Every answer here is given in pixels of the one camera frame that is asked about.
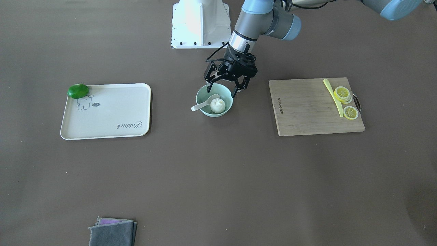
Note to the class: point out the beige rabbit tray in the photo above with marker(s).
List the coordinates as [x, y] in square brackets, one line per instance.
[108, 111]

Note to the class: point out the lemon slice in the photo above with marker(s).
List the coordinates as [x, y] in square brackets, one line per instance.
[343, 94]
[350, 113]

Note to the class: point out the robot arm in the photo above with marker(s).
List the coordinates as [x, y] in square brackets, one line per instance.
[271, 18]

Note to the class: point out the white steamed bun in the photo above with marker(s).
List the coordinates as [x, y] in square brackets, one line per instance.
[218, 106]

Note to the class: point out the yellow plastic knife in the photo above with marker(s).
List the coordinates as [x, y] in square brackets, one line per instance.
[336, 101]

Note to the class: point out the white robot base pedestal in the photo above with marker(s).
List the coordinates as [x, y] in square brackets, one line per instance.
[200, 24]

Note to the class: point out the light green bowl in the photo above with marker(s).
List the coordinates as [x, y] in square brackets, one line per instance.
[225, 94]

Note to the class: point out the grey folded cloth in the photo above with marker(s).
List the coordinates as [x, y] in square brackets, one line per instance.
[113, 232]

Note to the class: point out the white ceramic spoon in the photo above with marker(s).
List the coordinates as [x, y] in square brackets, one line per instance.
[207, 102]

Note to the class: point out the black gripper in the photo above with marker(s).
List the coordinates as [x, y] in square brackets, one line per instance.
[228, 70]

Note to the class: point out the lower lemon slice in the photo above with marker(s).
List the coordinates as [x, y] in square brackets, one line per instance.
[350, 113]

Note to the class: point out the upper lemon slice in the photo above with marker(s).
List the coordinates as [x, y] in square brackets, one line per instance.
[343, 94]

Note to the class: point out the green lime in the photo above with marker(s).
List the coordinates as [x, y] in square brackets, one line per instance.
[78, 91]

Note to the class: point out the wooden cutting board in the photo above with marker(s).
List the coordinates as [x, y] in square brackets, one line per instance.
[305, 107]

